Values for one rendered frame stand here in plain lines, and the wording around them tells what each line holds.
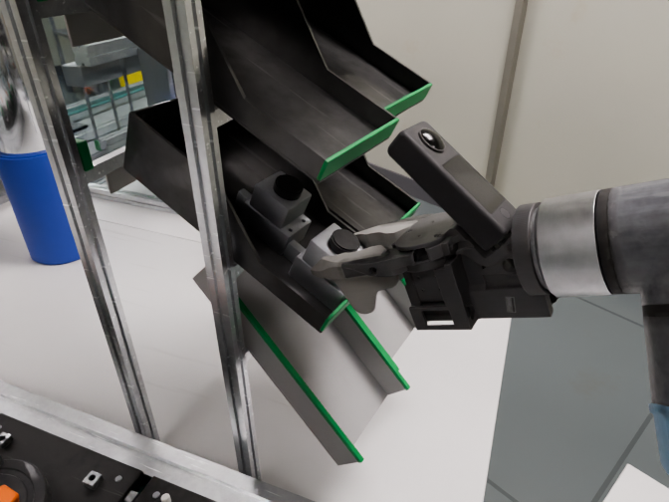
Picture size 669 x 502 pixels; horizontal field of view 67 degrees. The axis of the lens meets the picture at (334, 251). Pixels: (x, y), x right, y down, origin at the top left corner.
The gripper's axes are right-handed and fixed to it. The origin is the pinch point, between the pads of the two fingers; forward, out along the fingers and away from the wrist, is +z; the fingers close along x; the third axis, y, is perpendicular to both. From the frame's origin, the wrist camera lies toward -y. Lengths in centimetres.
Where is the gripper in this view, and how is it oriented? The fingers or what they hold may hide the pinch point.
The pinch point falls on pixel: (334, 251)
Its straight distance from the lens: 50.3
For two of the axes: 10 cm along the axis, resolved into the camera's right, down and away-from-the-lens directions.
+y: 3.6, 8.9, 2.8
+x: 5.3, -4.4, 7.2
